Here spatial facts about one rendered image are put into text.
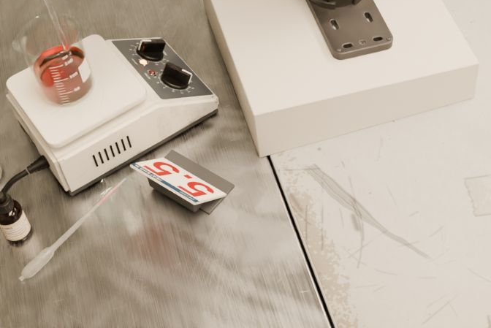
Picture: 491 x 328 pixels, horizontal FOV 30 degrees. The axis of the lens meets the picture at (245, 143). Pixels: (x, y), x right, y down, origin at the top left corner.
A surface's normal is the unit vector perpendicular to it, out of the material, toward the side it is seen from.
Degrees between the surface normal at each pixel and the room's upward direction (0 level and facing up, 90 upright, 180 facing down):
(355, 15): 4
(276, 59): 4
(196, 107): 90
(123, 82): 0
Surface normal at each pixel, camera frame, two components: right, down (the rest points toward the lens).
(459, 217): -0.10, -0.62
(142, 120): 0.56, 0.61
